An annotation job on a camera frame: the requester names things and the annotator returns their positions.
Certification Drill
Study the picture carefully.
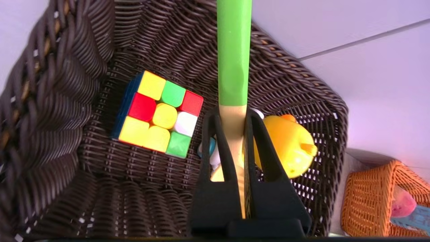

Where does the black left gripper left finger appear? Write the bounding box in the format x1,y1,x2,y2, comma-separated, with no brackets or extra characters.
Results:
189,107,243,237

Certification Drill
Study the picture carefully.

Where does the cream pasta spoon green handle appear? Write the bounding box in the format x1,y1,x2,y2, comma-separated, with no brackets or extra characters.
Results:
216,0,252,219

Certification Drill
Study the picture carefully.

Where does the yellow duck scooter toy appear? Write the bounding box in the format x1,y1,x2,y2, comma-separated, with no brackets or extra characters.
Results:
198,108,318,183

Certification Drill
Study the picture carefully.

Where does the red peach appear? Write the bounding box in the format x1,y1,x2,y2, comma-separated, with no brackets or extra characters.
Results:
391,185,417,218

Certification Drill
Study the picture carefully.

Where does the orange wicker basket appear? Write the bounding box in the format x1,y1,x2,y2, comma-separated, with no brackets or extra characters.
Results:
341,160,430,237

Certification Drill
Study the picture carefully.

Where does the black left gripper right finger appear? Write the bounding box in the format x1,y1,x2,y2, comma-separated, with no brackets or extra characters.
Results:
245,108,312,237

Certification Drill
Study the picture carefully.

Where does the dark brown wicker basket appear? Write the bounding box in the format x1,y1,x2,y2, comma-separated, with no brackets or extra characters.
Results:
0,0,349,238

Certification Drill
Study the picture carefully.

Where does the colourful puzzle cube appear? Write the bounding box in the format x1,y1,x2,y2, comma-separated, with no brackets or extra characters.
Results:
111,70,204,159

